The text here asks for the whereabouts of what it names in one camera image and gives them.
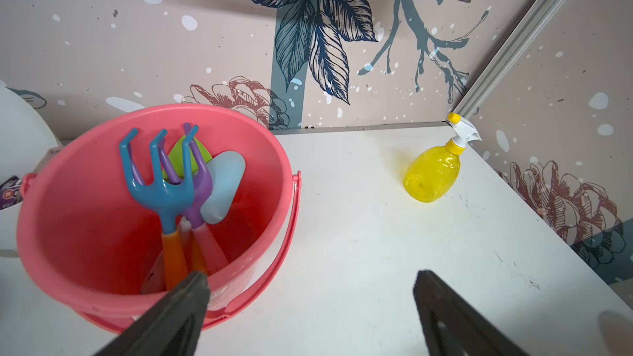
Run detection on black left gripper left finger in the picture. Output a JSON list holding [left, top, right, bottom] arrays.
[[97, 271, 210, 355]]

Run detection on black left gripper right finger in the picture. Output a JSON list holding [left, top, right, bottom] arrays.
[[413, 270, 526, 355]]

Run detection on purple rake pink handle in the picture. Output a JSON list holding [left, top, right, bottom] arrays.
[[158, 124, 228, 275]]

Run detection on blue hand fork yellow handle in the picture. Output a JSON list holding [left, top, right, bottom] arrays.
[[119, 125, 199, 290]]

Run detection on yellow spray bottle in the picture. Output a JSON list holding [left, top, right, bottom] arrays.
[[403, 113, 481, 203]]

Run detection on light blue trowel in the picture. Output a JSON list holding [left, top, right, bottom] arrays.
[[200, 151, 246, 225]]

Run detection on green trowel yellow handle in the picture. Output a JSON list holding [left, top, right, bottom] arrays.
[[166, 136, 213, 178]]

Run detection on pink plastic bucket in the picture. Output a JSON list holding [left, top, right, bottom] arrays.
[[16, 104, 302, 333]]

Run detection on white paper cup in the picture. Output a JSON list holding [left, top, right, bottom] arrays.
[[1, 87, 59, 259]]

